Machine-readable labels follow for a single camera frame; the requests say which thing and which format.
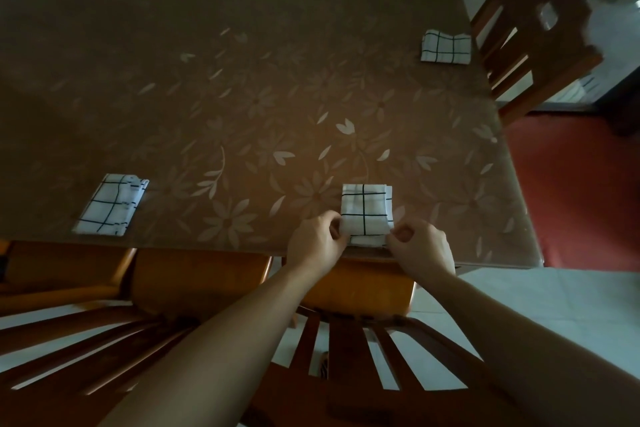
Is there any person's right hand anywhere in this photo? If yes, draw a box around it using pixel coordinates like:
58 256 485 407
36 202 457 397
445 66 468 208
385 220 457 285

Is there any person's left hand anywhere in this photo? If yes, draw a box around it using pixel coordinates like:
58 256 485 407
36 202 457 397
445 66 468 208
286 210 351 279

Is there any white checked napkin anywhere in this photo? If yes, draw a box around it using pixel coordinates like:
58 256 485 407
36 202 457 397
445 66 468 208
419 29 473 65
72 173 150 237
339 183 396 249

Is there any person's right forearm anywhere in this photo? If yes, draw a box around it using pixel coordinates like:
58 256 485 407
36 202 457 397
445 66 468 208
429 269 640 427

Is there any person's left forearm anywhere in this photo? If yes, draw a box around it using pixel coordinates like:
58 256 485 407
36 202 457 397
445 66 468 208
99 262 321 427

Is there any wooden dining chair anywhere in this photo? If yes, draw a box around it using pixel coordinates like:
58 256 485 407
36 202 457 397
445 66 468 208
0 241 138 315
239 256 531 427
0 248 274 427
470 0 604 128

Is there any brown floral tablecloth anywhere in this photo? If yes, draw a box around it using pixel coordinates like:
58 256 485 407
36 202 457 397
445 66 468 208
0 0 546 270

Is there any red floor rug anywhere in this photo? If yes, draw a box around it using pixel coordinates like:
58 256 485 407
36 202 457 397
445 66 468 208
504 110 640 273

